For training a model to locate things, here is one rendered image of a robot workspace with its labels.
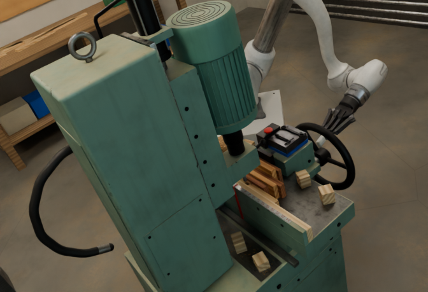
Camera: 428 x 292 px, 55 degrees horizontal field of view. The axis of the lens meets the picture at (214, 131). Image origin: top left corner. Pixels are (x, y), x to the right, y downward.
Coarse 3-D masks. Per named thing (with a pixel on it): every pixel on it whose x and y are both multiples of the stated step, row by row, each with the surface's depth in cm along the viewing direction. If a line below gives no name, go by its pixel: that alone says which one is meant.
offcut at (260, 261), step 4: (260, 252) 121; (252, 256) 120; (256, 256) 120; (260, 256) 119; (264, 256) 119; (256, 260) 119; (260, 260) 118; (264, 260) 118; (268, 260) 118; (256, 264) 118; (260, 264) 117; (264, 264) 118; (268, 264) 118; (260, 268) 118; (264, 268) 119
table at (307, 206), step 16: (288, 176) 134; (288, 192) 128; (304, 192) 126; (288, 208) 123; (304, 208) 121; (320, 208) 120; (336, 208) 118; (352, 208) 119; (272, 224) 120; (320, 224) 115; (336, 224) 116; (288, 240) 117; (320, 240) 114; (304, 256) 114
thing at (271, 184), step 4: (252, 172) 131; (256, 172) 131; (256, 176) 129; (260, 176) 129; (260, 180) 128; (264, 180) 127; (268, 180) 126; (268, 184) 125; (272, 184) 124; (276, 184) 124; (272, 188) 124; (276, 188) 125; (272, 192) 126; (276, 192) 125; (272, 196) 127; (276, 196) 126
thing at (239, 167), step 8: (248, 144) 125; (224, 152) 125; (248, 152) 122; (256, 152) 123; (232, 160) 120; (240, 160) 120; (248, 160) 122; (256, 160) 125; (232, 168) 119; (240, 168) 121; (248, 168) 124; (232, 176) 121; (240, 176) 123; (232, 184) 122
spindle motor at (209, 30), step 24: (168, 24) 98; (192, 24) 94; (216, 24) 93; (192, 48) 95; (216, 48) 96; (240, 48) 101; (216, 72) 99; (240, 72) 103; (216, 96) 103; (240, 96) 105; (216, 120) 107; (240, 120) 108
